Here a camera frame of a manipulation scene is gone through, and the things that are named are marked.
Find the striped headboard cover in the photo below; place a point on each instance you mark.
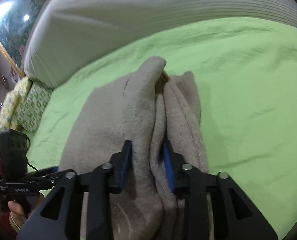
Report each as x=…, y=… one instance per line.
x=70, y=34

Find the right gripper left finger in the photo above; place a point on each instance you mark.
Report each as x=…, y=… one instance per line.
x=59, y=216

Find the gold framed floral painting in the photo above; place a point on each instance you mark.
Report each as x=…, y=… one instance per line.
x=17, y=19

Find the beige knit sweater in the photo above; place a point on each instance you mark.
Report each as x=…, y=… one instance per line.
x=144, y=107

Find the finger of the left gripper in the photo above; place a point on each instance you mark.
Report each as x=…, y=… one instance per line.
x=45, y=171
x=47, y=182

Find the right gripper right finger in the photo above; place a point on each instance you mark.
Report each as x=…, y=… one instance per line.
x=215, y=207

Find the yellow floral quilt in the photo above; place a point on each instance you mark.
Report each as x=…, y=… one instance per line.
x=12, y=101

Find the green bed sheet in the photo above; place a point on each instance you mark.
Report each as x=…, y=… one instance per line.
x=246, y=74

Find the person left hand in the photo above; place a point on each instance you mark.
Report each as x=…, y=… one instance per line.
x=17, y=217

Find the green patterned pillow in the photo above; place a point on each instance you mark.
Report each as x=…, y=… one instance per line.
x=29, y=113

